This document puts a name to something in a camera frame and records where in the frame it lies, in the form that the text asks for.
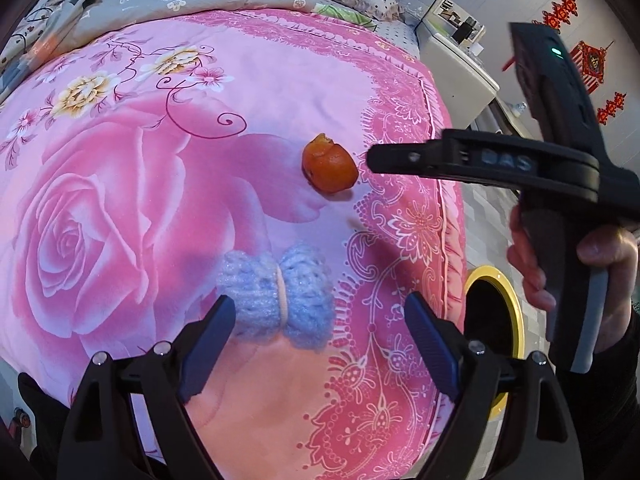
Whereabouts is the red chinese knot decoration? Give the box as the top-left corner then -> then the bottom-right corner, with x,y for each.
502,0 -> 580,73

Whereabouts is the black bottle on cabinet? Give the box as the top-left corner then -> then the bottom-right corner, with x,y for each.
451,16 -> 476,44

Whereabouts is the white bottle on stand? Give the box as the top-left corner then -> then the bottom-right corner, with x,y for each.
511,102 -> 527,117

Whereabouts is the orange peel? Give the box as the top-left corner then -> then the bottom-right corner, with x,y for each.
302,133 -> 359,194

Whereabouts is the right hand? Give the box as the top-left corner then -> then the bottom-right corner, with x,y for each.
506,207 -> 639,353

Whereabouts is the white bedside cabinet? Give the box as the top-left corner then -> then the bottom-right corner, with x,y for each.
414,0 -> 499,129

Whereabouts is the lower red knot decoration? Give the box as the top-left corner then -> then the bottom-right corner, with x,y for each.
596,92 -> 626,126

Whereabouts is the lilac foam fruit net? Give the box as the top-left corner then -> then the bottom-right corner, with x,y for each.
217,243 -> 335,351

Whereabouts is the pink floral bedspread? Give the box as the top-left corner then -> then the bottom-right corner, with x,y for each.
1,10 -> 465,479

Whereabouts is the yellow rimmed black trash bin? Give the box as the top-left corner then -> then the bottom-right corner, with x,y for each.
462,264 -> 526,421

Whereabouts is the grey floral quilt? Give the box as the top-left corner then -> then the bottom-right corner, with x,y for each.
1,0 -> 376,119

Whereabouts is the red diamond knot decoration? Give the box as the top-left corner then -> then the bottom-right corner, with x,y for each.
570,40 -> 614,94

